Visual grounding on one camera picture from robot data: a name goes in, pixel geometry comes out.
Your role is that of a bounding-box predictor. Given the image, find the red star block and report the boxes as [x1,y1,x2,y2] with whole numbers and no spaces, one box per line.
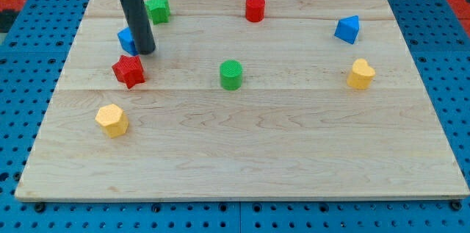
[112,55,145,89]

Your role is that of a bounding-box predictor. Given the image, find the green star block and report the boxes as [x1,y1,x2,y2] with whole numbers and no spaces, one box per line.
[145,0,170,25]

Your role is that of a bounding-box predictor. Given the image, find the green cylinder block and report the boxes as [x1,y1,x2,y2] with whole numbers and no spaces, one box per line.
[220,60,243,90]

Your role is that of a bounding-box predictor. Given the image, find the light wooden board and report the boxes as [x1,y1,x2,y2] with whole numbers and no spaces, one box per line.
[15,0,469,202]

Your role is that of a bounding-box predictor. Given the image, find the red cylinder block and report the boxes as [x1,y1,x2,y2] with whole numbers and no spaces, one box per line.
[245,0,266,23]

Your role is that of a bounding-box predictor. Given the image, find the yellow hexagon block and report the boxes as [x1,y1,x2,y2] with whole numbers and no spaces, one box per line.
[95,104,129,138]

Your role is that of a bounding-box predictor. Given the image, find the blue cube block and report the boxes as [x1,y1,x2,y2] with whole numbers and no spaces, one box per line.
[117,27,139,56]

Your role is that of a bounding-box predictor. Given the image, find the yellow heart block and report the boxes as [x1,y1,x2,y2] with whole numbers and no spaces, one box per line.
[347,59,376,90]

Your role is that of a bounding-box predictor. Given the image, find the blue triangular prism block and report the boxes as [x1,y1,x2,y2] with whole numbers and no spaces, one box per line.
[334,15,361,44]

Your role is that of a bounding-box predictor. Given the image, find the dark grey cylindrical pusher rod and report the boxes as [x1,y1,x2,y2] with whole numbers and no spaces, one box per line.
[120,0,156,55]

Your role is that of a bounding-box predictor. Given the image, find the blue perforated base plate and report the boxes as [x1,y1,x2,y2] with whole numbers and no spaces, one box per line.
[1,0,469,232]

